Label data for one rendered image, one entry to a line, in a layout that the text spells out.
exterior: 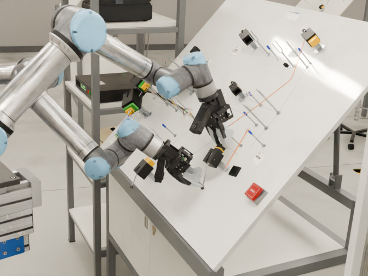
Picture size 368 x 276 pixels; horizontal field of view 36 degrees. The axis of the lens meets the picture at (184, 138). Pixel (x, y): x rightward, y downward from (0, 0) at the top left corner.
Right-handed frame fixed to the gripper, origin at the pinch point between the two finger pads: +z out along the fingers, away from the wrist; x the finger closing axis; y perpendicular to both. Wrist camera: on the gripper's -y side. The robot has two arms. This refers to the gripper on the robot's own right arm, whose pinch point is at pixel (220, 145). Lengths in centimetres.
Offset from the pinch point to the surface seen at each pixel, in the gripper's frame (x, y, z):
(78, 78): 127, 9, -15
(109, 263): 100, -30, 74
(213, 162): -2.0, -6.8, 2.5
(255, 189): -23.4, -8.3, 7.9
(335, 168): -19.9, 31.4, 25.4
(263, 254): -13.8, -8.3, 39.2
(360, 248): -65, -10, 15
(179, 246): 1.0, -30.8, 24.1
